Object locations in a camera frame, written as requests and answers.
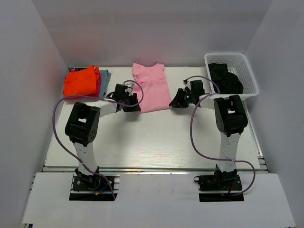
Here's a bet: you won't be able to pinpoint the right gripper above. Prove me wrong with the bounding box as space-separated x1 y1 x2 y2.
169 88 195 108

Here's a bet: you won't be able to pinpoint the pink t-shirt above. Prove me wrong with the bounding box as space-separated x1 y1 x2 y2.
132 63 171 113

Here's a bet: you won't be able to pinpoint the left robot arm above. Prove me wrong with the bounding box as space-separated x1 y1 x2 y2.
65 81 141 190

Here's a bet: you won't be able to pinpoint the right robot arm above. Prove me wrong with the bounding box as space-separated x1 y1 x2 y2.
169 79 248 190

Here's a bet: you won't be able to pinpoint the grey-blue folded t-shirt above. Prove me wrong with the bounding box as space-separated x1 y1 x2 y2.
99 70 112 98

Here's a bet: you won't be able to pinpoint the black clothes in basket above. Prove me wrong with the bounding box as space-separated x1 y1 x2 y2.
208 63 244 94

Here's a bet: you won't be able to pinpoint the orange folded t-shirt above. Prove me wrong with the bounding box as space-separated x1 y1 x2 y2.
63 64 100 98

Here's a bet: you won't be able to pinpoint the white plastic basket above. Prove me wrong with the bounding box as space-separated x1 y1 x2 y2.
204 52 259 101

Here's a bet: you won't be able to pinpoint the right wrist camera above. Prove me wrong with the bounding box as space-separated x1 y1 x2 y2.
183 79 191 93

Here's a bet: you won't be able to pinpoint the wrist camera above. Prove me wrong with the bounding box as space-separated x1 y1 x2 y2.
183 79 191 93
123 80 134 93

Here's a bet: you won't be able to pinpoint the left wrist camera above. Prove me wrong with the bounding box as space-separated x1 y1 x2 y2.
123 80 134 93

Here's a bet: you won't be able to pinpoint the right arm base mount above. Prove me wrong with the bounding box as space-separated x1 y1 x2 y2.
193 168 244 202

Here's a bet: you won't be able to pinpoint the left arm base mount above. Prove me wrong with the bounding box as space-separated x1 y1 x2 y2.
69 169 119 201

